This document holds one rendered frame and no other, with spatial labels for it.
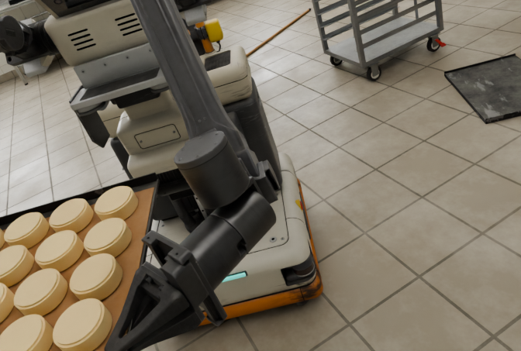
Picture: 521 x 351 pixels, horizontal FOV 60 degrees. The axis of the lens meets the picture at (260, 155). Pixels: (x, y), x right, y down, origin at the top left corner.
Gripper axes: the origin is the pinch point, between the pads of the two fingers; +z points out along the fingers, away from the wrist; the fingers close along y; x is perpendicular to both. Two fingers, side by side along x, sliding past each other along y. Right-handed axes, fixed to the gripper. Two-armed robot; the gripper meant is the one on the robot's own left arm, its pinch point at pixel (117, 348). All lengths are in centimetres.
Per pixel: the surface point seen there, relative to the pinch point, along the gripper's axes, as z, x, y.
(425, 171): -142, 46, 106
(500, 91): -215, 39, 107
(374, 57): -223, 115, 97
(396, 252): -94, 35, 104
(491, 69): -238, 52, 108
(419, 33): -259, 103, 98
